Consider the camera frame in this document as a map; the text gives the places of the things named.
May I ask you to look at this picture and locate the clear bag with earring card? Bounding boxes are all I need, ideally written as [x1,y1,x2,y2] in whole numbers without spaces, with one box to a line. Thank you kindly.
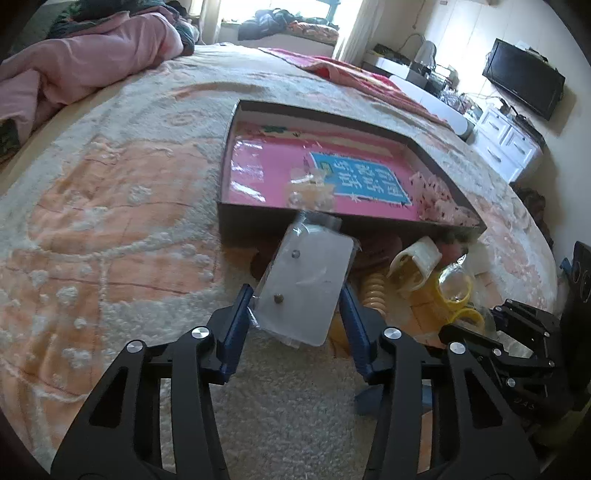
[249,210,358,348]

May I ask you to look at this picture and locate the dark cardboard box pink lining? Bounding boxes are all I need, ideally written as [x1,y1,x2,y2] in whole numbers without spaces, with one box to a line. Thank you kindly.
[217,99,488,245]

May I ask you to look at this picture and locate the white drawer cabinet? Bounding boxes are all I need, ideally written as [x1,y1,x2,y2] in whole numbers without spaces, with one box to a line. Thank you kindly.
[471,104,546,184]

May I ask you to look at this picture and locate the white desk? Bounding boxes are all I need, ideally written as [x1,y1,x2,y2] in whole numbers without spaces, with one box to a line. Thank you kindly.
[362,50,426,78]

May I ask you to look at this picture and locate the white bed footboard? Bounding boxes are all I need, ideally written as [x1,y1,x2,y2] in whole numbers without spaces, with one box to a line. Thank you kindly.
[388,74,476,140]

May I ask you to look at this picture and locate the dark patterned blanket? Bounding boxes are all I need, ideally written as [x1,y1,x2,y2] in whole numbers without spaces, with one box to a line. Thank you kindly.
[46,0,200,51]

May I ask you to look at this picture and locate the green patterned cloth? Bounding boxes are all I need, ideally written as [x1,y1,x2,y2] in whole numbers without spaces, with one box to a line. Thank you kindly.
[0,119,22,163]

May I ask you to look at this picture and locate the dark cloth heap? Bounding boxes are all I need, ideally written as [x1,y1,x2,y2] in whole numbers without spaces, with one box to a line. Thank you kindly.
[512,184,551,234]

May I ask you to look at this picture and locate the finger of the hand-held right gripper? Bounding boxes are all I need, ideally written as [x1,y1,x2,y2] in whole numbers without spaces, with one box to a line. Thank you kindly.
[489,299,561,340]
[355,325,575,418]

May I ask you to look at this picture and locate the red patterned blanket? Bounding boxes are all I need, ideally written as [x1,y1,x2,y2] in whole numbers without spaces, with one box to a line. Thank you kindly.
[259,46,450,126]

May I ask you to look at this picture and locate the pink floral pouch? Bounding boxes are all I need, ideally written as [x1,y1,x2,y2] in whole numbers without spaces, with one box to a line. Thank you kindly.
[410,170,479,228]

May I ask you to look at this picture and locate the light curtain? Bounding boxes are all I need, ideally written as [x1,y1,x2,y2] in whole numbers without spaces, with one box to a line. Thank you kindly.
[332,0,380,61]

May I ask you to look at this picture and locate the yellow clear plastic cups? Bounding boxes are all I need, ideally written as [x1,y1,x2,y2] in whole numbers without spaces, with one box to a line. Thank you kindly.
[435,264,475,311]

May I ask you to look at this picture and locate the pink quilt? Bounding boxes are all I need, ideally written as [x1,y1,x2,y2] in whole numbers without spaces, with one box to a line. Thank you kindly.
[0,11,185,134]

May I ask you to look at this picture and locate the pile of clothes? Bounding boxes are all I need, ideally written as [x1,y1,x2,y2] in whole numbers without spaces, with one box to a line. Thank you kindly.
[238,8,341,45]

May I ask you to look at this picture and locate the yellow spiral hair tie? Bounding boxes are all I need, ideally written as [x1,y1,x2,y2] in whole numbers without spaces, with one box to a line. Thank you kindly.
[359,271,389,320]

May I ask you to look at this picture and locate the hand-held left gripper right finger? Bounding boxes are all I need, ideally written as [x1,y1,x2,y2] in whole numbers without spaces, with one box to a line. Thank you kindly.
[339,281,541,480]

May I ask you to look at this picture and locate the black flat television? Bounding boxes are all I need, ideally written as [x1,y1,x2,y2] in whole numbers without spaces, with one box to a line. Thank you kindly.
[482,38,567,121]

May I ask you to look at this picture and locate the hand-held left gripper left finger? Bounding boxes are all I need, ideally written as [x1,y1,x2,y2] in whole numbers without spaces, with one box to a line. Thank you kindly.
[51,284,254,480]

